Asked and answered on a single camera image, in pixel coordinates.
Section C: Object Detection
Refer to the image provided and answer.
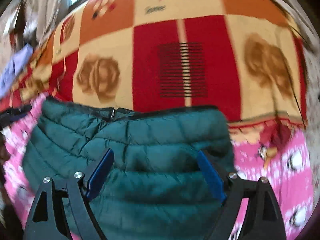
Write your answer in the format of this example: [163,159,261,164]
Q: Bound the pink penguin quilt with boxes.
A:
[3,94,313,239]

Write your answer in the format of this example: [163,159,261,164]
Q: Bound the lavender cloth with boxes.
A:
[0,44,33,99]

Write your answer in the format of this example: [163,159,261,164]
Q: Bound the red orange rose blanket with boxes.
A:
[1,0,307,134]

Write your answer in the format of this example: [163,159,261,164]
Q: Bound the floral bed sheet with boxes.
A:
[303,48,319,158]

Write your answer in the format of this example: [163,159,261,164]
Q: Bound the green quilted puffer jacket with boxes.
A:
[22,98,234,239]

